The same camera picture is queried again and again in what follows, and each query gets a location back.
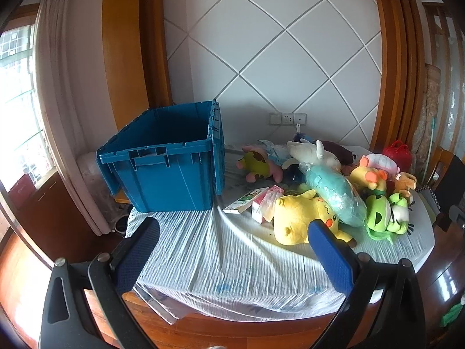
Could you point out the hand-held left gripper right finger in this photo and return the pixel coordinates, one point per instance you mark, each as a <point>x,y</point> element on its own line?
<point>330,258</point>

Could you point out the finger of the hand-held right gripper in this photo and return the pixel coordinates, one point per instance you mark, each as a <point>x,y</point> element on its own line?
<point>456,216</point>

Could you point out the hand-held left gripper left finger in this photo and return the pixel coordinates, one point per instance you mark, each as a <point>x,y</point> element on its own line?
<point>138,254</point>

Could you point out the yellow plush toy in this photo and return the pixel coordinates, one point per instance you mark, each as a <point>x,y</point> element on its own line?
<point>294,214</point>

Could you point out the teal plush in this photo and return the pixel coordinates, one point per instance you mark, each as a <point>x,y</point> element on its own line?
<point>334,192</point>

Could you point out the blue plastic crate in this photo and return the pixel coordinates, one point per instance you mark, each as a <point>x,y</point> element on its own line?
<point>170,181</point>

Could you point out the wooden chair with dark cloth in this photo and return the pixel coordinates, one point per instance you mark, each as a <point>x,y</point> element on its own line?
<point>450,185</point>

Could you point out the checked cloth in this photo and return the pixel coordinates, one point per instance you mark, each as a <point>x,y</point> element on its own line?
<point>428,194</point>

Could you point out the small brown bear plush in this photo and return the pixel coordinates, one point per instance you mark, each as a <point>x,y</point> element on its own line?
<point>405,181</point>

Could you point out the green frog plush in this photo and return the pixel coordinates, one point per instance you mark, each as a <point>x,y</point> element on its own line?
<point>377,218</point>

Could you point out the red handbag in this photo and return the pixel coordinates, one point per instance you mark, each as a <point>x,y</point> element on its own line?
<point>397,156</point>

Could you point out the pink packet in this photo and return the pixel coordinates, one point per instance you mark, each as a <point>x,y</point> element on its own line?
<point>267,201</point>

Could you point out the orange yellow doll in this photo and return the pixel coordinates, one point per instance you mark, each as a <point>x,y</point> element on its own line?
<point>365,178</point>

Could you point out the pink pig plush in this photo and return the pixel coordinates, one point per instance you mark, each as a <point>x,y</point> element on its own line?
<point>379,163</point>

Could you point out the green cloth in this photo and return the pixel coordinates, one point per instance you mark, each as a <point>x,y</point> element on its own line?
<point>454,316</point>

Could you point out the green and white box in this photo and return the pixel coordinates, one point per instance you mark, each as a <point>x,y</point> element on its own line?
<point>243,201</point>

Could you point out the white unicorn plush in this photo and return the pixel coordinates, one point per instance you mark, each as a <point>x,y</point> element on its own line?
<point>312,154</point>

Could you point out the dark maroon plush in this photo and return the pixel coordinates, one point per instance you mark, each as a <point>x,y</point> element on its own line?
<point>338,151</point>

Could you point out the patterned beige hanging cloth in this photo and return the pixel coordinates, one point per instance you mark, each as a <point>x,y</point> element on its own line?
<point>428,109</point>

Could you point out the pink starfish plush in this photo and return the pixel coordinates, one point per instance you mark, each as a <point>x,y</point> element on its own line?
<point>256,163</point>

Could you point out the light blue plastic packet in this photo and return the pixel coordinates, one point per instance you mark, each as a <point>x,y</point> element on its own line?
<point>276,149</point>

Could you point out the red paper bag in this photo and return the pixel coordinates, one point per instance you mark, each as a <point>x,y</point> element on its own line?
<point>23,189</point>

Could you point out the white curtain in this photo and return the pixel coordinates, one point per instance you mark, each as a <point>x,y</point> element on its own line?
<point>65,98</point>

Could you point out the window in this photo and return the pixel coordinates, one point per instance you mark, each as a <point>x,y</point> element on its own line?
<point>18,91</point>

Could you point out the wall light switch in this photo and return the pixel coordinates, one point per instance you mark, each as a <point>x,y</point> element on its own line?
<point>275,118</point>

